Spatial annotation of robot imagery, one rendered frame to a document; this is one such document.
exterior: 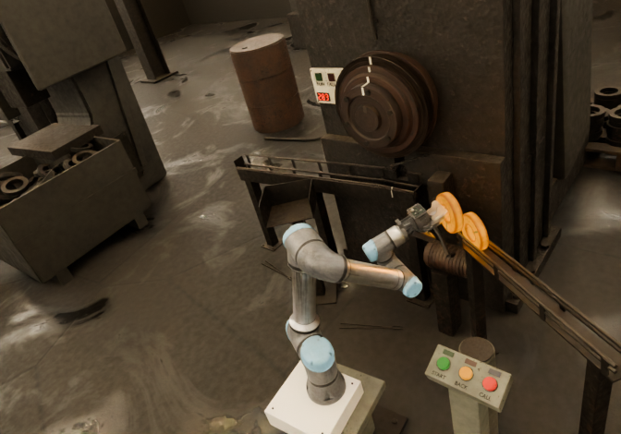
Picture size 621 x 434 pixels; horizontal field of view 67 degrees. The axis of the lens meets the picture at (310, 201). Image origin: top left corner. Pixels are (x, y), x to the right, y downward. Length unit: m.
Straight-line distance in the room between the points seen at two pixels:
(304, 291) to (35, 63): 2.79
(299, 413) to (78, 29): 3.19
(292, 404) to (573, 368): 1.23
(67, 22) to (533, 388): 3.71
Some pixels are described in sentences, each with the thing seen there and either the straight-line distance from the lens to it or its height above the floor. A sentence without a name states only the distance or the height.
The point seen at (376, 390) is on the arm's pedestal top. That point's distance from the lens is 1.99.
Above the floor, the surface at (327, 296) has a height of 0.01.
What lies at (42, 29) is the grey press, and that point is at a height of 1.62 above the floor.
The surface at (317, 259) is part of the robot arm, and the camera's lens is 1.50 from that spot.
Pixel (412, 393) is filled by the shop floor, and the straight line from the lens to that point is 2.33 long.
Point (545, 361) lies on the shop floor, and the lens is 2.45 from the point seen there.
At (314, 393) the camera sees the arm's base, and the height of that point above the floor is 0.43.
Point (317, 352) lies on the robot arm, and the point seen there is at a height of 0.60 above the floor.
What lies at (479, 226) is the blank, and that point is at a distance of 1.89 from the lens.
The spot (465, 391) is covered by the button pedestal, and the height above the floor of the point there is 0.58.
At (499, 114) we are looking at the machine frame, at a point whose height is 1.06.
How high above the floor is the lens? 1.92
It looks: 31 degrees down
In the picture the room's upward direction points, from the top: 16 degrees counter-clockwise
